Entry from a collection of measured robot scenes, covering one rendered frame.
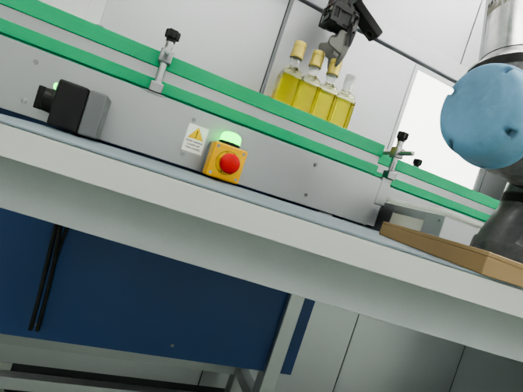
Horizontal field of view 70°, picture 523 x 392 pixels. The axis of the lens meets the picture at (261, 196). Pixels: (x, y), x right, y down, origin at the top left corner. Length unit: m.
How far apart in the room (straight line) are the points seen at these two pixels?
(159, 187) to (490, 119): 0.39
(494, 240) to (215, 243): 0.39
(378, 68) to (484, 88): 0.81
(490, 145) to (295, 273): 0.28
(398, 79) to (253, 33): 0.51
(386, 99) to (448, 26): 0.37
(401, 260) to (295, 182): 0.47
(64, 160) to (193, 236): 0.16
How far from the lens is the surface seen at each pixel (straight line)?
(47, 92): 0.77
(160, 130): 0.80
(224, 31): 1.18
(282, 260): 0.46
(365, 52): 1.32
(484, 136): 0.52
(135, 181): 0.41
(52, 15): 0.87
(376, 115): 1.32
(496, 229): 0.63
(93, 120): 0.73
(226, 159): 0.72
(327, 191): 0.92
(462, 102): 0.56
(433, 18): 1.54
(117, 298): 0.89
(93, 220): 0.48
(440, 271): 0.48
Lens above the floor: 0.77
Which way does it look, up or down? 1 degrees down
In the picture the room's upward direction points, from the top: 18 degrees clockwise
